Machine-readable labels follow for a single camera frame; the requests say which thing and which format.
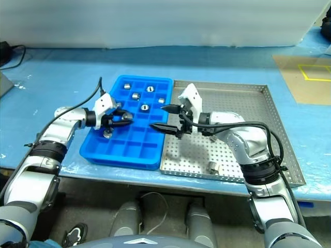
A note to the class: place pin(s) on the black and white shoe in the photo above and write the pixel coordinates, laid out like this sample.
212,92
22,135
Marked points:
75,235

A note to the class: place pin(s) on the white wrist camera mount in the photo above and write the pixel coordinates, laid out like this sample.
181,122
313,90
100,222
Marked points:
192,94
103,103

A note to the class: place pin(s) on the grey slanted box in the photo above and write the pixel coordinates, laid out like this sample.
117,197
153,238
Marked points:
3,84

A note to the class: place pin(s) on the yellow tape square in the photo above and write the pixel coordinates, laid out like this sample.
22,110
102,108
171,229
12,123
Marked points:
303,71

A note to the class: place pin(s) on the grey housing with emblem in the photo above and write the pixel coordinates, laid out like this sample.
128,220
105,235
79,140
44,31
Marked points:
144,241

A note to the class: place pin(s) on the brown cardboard sheet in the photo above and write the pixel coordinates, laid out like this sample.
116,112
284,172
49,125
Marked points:
297,85

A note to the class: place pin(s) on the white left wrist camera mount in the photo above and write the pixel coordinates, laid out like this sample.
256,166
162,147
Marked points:
103,103

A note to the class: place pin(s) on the grey rounded shape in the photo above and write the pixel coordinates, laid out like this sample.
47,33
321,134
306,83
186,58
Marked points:
128,217
200,222

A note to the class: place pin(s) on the white foam board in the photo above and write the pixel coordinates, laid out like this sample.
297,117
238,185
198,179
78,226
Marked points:
155,23

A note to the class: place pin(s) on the perforated steel tray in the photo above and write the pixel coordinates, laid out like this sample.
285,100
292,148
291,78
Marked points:
232,100

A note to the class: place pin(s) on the black rounded object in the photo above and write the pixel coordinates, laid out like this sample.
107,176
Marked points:
326,28

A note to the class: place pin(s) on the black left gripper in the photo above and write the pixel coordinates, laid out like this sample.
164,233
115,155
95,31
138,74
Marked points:
108,121

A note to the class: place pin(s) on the small metal roller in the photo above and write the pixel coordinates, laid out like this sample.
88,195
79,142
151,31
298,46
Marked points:
150,89
161,100
127,86
136,96
145,107
126,118
213,138
107,133
213,168

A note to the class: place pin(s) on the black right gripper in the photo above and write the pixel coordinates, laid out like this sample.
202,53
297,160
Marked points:
186,124

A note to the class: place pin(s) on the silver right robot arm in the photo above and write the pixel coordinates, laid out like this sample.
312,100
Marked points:
248,144

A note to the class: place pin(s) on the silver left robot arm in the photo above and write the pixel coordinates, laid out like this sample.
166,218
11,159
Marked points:
54,134

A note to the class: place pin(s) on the blue compartment tray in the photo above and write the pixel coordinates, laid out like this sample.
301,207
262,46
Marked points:
134,144

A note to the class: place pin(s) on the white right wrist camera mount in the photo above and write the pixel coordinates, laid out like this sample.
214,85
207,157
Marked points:
192,94

